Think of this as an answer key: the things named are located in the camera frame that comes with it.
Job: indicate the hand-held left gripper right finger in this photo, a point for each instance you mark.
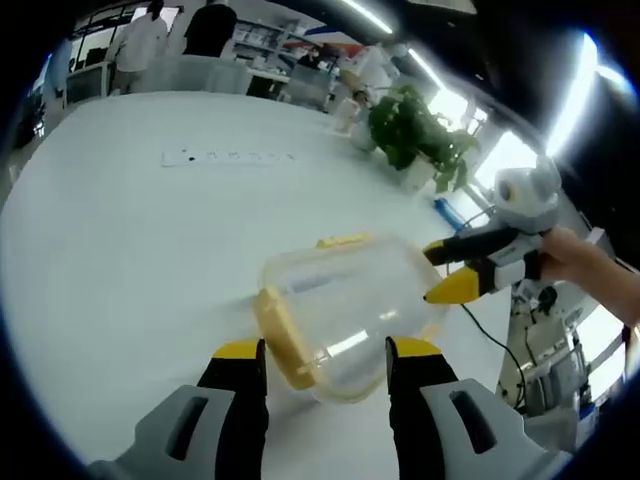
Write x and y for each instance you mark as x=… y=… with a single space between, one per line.
x=450 y=415

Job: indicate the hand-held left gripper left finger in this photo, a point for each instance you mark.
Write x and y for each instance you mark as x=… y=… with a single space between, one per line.
x=210 y=415

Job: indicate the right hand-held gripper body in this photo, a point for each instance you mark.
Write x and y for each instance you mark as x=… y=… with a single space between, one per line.
x=527 y=210

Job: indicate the clear plastic container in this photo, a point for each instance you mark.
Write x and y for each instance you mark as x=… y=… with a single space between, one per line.
x=360 y=310

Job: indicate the person's right hand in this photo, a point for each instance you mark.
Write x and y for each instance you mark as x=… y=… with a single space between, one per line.
x=575 y=257

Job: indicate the blue packet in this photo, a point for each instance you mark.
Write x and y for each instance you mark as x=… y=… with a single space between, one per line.
x=448 y=211

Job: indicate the white plant pot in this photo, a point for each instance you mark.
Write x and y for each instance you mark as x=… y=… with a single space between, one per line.
x=417 y=177

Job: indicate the wide ceiling strip light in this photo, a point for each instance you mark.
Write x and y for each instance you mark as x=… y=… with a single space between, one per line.
x=575 y=95

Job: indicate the green potted plant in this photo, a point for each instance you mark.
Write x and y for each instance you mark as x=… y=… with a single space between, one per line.
x=415 y=127

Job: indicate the long ceiling strip light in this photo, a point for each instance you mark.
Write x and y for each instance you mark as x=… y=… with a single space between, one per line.
x=442 y=70

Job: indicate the grey office chair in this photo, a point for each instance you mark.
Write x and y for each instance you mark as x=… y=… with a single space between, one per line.
x=212 y=75
x=307 y=87

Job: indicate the white mesh office chair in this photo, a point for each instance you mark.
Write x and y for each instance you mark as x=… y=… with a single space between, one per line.
x=87 y=80

